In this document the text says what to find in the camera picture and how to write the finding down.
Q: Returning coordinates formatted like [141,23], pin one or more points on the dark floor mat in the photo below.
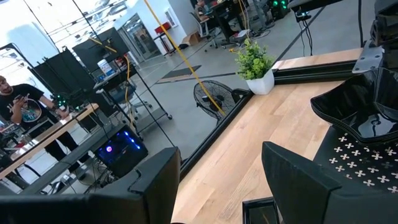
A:
[180,73]

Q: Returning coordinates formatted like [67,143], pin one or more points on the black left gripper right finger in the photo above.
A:
[295,186]

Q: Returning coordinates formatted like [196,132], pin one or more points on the computer tower green lights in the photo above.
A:
[278,7]

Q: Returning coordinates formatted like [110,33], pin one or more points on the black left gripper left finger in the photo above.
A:
[155,186]

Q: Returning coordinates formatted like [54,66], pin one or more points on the red top table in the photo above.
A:
[163,28]

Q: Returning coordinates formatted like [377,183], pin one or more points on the black monitor back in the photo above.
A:
[99,49]

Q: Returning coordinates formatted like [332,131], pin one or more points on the black floor fan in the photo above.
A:
[214,98]

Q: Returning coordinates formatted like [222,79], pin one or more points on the black wheeled cart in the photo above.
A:
[146,102]

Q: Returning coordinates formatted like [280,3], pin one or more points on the black computer tower lit fans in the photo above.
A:
[121,152]

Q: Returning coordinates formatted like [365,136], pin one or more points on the black office desk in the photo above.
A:
[227,12]

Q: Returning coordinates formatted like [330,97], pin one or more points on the office chair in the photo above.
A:
[203,26]

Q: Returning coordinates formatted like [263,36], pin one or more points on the long wooden desk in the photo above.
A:
[46,132]

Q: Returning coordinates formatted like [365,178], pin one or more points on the black perforated metal rack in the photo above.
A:
[357,161]

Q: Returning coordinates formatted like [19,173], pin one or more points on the white framed wall picture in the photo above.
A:
[170,17]

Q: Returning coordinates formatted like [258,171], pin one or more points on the silver arm base bracket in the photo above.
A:
[368,57]

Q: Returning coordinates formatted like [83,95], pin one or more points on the white wipes canister blue label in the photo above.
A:
[105,67]

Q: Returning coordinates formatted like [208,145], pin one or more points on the small black square plate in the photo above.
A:
[259,213]

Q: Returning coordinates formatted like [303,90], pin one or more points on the cardboard box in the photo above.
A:
[191,39]

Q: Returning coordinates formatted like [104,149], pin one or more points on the black fabric partition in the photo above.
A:
[62,77]

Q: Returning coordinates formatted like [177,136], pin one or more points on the person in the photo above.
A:
[202,7]
[21,105]

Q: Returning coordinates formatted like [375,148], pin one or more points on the green plant in white pot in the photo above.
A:
[255,65]

